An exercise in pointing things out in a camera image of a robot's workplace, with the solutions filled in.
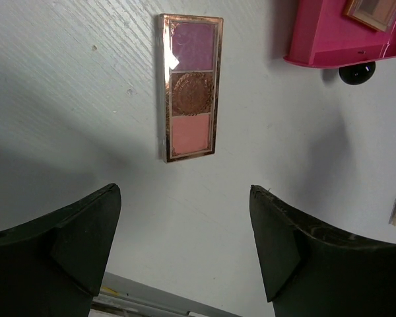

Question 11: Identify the pink eyeshadow palette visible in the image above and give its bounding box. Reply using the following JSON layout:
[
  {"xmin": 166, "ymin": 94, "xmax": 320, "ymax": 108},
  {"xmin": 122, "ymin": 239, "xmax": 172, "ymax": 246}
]
[{"xmin": 156, "ymin": 14, "xmax": 224, "ymax": 162}]

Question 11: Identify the pink bottom drawer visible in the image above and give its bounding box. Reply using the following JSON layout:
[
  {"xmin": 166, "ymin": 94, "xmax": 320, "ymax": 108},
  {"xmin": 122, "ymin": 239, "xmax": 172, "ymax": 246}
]
[{"xmin": 284, "ymin": 1, "xmax": 396, "ymax": 69}]

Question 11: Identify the beige powder compact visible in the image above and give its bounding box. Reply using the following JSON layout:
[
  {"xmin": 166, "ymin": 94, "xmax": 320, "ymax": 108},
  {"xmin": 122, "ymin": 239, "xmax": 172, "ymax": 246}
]
[{"xmin": 343, "ymin": 0, "xmax": 396, "ymax": 32}]

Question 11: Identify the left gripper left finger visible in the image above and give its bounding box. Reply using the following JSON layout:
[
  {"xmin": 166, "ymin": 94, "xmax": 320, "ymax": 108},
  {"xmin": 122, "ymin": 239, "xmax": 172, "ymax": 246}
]
[{"xmin": 0, "ymin": 184, "xmax": 121, "ymax": 316}]

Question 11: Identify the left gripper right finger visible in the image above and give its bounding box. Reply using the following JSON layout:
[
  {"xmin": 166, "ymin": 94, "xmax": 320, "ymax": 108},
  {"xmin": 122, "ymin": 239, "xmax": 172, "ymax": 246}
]
[{"xmin": 249, "ymin": 185, "xmax": 396, "ymax": 316}]

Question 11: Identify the aluminium table frame rail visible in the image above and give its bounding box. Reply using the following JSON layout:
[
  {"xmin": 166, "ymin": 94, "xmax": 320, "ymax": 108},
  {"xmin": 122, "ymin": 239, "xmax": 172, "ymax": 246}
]
[{"xmin": 93, "ymin": 272, "xmax": 235, "ymax": 317}]

